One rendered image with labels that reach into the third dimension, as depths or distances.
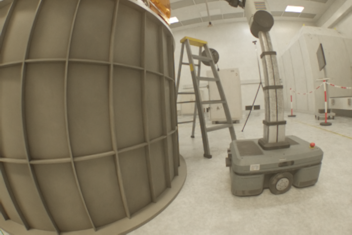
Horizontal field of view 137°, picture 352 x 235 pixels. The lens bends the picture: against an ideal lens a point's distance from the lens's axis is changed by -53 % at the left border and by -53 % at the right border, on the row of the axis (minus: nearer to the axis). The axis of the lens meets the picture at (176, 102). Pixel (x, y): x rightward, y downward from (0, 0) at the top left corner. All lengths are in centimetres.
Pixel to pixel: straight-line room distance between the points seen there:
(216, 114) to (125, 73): 354
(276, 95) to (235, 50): 759
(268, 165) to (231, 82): 338
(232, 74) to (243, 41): 488
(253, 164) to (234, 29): 855
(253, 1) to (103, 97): 116
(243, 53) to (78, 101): 830
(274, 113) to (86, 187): 113
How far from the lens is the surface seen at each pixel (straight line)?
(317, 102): 566
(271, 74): 107
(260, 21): 114
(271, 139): 106
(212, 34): 898
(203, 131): 162
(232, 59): 838
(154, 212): 86
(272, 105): 104
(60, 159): 63
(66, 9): 76
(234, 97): 405
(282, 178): 98
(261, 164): 88
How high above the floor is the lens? 59
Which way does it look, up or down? 1 degrees up
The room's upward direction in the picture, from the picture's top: 3 degrees counter-clockwise
